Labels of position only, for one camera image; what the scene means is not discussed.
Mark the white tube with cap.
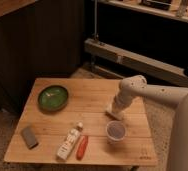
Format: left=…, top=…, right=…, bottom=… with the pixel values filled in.
left=56, top=122, right=83, bottom=160

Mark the grey rectangular sponge block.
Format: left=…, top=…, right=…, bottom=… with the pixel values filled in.
left=21, top=126, right=39, bottom=149

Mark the green bowl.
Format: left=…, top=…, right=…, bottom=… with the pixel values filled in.
left=37, top=85, right=69, bottom=112

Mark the vertical metal pole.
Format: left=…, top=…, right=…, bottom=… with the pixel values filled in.
left=94, top=0, right=98, bottom=41

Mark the translucent plastic cup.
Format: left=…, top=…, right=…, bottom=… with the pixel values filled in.
left=105, top=121, right=126, bottom=144

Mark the metal beam rail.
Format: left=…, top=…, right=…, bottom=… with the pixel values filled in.
left=84, top=38, right=188, bottom=87

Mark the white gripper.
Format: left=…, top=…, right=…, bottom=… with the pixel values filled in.
left=112, top=90, right=135, bottom=114

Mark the wooden shelf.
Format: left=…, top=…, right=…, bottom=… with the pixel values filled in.
left=99, top=0, right=188, bottom=23

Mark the white sponge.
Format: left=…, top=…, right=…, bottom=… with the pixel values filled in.
left=105, top=106, right=123, bottom=120

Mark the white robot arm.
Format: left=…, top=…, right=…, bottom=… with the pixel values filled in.
left=109, top=75, right=188, bottom=171

